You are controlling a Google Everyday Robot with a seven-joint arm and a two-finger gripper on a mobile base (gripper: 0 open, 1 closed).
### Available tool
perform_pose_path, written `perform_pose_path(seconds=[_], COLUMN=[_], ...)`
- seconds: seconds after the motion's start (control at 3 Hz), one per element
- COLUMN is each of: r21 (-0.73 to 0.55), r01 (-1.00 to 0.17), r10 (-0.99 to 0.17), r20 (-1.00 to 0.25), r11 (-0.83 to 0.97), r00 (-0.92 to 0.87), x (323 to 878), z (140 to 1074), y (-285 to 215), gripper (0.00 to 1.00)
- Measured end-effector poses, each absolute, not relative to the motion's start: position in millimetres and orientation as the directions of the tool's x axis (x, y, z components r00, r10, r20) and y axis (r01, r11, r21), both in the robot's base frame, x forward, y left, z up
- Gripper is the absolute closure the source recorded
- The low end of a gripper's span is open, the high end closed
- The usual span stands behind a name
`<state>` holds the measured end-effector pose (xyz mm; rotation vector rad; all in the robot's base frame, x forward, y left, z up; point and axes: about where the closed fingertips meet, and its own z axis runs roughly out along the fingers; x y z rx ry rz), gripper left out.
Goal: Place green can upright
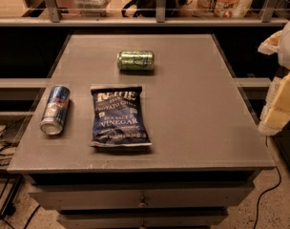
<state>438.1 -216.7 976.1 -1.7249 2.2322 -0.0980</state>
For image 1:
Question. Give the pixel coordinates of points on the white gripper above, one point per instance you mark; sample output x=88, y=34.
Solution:
x=289, y=50

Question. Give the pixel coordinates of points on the green soda can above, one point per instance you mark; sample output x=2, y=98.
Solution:
x=135, y=60

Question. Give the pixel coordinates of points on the blue energy drink can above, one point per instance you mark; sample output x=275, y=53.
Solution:
x=54, y=116

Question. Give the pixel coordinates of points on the grey drawer cabinet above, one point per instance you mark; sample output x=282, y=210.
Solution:
x=157, y=136

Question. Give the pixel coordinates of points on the black bag on shelf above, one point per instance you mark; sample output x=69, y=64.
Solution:
x=149, y=8

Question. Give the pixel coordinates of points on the blue Kettle chips bag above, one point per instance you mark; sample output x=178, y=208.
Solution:
x=118, y=120

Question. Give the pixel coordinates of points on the upper drawer knob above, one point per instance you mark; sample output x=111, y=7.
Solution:
x=143, y=203

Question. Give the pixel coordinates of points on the grey metal shelf rail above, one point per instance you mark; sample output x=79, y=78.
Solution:
x=64, y=13

